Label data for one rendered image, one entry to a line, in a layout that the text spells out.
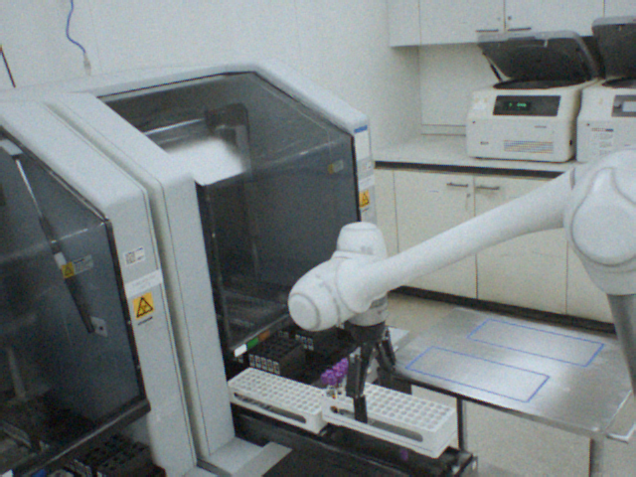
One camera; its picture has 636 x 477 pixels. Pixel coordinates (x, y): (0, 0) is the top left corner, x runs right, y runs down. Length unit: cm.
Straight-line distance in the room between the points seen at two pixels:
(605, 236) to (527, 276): 297
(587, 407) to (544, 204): 68
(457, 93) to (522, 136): 92
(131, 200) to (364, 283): 53
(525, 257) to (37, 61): 259
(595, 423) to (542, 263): 223
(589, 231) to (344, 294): 47
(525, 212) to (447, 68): 335
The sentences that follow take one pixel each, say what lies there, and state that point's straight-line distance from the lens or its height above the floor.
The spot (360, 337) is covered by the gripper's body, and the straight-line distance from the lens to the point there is 147.
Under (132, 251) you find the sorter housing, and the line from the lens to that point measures 148.
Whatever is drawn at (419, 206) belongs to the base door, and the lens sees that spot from 407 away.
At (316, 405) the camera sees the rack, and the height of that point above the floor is 86.
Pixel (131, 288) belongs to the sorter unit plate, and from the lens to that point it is 150.
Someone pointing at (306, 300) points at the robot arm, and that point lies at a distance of 124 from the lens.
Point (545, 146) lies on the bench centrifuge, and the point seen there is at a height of 99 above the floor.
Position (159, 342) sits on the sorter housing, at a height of 109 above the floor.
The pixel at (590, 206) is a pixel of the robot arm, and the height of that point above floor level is 148.
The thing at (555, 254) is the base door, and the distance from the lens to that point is 382.
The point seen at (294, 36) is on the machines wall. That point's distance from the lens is 360.
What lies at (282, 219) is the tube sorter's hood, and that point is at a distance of 179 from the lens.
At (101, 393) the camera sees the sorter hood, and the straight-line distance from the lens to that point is 150.
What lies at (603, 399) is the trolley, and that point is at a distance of 180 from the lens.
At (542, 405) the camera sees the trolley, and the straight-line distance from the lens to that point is 175.
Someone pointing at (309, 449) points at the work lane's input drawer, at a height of 78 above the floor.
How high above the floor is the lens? 175
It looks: 19 degrees down
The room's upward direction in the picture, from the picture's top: 6 degrees counter-clockwise
